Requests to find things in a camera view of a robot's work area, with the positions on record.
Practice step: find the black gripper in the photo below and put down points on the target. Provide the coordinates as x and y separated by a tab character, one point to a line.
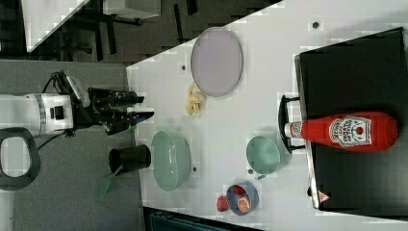
99	111

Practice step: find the red plush ketchup bottle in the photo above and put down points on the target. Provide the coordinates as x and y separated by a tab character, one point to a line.
363	132

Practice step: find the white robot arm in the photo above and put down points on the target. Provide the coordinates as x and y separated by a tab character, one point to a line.
45	114

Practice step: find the black toaster oven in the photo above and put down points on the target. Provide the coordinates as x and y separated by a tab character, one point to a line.
367	74

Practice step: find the black cup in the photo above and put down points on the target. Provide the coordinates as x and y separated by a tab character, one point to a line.
129	158

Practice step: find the large green bowl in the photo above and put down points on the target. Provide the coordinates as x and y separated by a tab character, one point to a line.
171	160

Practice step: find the yellow banana toy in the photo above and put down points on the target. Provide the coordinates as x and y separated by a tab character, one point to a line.
194	100

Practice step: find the green spatula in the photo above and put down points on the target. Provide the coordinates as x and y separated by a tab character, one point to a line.
104	184

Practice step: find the grey oval plate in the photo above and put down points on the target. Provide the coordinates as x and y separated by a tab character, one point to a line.
216	62

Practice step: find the dark blue crate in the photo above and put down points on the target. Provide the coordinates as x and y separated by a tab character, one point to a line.
161	220

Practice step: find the red toy strawberry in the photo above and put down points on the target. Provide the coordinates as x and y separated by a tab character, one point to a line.
222	204

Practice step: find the blue bowl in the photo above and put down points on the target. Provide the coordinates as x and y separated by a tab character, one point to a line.
232	198

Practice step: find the red toy in bowl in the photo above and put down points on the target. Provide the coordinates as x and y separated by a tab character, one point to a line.
238	190

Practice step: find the small green mug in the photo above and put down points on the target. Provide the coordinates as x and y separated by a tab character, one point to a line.
266	154

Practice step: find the orange slice toy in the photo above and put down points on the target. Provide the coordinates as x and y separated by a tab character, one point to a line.
244	204

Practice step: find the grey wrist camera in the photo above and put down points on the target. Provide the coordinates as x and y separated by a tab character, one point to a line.
78	94

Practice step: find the black oven door handle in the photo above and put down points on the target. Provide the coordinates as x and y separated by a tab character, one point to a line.
283	119

